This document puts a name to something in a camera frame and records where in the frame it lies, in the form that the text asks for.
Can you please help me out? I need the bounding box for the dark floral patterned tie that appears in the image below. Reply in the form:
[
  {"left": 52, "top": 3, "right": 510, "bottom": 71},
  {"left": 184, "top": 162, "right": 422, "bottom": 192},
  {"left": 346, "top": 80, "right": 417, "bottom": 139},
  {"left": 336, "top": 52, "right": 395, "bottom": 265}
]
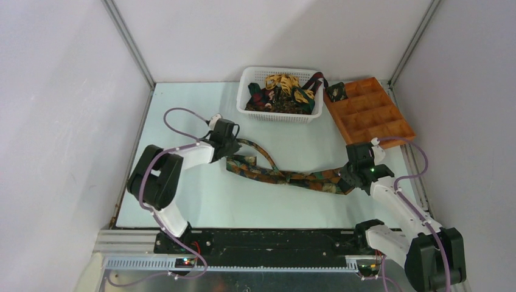
[{"left": 226, "top": 138, "right": 355, "bottom": 195}]

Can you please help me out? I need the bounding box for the orange compartment tray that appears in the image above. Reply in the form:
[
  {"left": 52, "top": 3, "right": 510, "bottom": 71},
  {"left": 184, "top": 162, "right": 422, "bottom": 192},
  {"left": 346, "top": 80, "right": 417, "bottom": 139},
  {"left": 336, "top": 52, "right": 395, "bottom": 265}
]
[{"left": 324, "top": 77, "right": 416, "bottom": 148}]

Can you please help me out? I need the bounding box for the white plastic mesh basket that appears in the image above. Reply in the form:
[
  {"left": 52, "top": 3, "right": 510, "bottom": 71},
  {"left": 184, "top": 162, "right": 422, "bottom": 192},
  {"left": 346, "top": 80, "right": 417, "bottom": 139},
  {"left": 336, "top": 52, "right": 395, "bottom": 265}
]
[{"left": 236, "top": 66, "right": 324, "bottom": 123}]

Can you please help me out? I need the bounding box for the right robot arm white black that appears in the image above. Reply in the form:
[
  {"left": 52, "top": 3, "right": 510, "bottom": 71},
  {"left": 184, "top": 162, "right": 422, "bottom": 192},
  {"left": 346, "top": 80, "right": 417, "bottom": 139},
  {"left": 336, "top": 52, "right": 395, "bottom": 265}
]
[{"left": 338, "top": 138, "right": 467, "bottom": 291}]

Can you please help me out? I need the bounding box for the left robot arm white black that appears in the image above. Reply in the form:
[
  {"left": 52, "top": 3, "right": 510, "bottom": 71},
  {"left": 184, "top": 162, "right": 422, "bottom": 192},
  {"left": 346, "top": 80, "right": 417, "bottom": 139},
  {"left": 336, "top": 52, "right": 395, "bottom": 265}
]
[{"left": 126, "top": 117, "right": 240, "bottom": 254}]

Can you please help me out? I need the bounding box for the brown dark patterned tie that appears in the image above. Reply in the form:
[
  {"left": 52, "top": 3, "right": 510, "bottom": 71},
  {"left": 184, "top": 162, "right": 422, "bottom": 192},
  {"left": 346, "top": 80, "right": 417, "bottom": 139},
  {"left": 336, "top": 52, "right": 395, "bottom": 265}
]
[{"left": 245, "top": 90, "right": 310, "bottom": 114}]

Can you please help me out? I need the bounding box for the green navy plaid tie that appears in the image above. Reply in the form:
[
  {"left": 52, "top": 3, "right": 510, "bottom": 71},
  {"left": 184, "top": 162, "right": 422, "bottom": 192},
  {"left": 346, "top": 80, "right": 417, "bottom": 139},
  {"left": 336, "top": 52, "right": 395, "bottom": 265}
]
[{"left": 245, "top": 83, "right": 315, "bottom": 115}]

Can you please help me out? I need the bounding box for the rolled dark patterned tie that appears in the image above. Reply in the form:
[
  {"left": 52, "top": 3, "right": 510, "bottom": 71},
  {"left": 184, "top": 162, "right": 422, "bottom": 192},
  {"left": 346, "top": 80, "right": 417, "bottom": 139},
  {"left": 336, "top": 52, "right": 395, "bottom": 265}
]
[{"left": 326, "top": 82, "right": 348, "bottom": 102}]

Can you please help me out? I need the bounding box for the red navy striped tie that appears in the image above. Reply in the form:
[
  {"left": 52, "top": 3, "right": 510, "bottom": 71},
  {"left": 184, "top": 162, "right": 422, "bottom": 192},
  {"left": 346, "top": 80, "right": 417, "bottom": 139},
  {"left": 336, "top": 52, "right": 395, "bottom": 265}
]
[{"left": 301, "top": 72, "right": 329, "bottom": 95}]

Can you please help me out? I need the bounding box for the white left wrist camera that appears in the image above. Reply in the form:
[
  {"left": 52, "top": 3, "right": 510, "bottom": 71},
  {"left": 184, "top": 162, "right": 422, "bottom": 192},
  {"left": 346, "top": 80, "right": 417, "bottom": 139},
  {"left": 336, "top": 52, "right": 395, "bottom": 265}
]
[{"left": 206, "top": 113, "right": 222, "bottom": 130}]

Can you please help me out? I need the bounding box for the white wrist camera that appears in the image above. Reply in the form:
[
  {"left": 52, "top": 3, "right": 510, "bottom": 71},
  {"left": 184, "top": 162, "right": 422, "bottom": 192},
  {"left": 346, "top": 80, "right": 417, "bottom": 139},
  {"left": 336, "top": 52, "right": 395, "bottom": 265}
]
[
  {"left": 206, "top": 113, "right": 222, "bottom": 130},
  {"left": 371, "top": 137, "right": 386, "bottom": 165}
]

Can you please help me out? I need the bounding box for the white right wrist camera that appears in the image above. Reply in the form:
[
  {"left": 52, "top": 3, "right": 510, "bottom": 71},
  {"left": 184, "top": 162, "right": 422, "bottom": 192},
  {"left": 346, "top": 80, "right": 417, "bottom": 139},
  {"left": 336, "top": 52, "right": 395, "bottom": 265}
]
[{"left": 371, "top": 137, "right": 386, "bottom": 165}]

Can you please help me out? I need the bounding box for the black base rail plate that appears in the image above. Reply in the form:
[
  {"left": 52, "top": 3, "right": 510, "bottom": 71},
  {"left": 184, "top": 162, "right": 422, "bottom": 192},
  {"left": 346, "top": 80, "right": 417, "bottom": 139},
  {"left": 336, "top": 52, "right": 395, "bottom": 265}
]
[{"left": 155, "top": 228, "right": 388, "bottom": 268}]

